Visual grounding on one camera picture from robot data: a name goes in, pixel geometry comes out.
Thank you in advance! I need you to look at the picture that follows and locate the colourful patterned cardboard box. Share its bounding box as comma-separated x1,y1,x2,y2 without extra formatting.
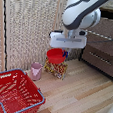
42,56,69,81

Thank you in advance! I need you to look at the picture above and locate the red plastic shopping basket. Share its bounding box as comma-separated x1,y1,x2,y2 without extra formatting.
0,66,50,113

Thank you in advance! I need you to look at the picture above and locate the pink plastic cup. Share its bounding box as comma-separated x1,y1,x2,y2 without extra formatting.
29,61,44,83

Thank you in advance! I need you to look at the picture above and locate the silver drawer handle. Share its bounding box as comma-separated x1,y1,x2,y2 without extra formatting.
87,50,110,66

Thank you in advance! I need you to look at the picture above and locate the white box with pink spot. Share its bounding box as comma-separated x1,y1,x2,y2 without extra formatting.
77,5,113,82

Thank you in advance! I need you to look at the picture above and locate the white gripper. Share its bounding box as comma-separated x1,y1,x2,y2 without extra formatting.
47,30,88,61

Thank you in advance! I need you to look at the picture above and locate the orange-red plastic bowl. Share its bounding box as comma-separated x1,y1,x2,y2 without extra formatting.
45,46,69,67

